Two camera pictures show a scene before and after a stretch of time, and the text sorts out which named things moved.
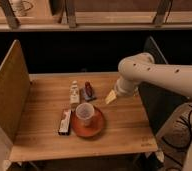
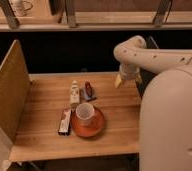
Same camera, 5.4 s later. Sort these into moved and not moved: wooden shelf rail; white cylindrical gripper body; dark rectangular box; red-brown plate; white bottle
Moved: white cylindrical gripper body
Not moved: red-brown plate; dark rectangular box; wooden shelf rail; white bottle
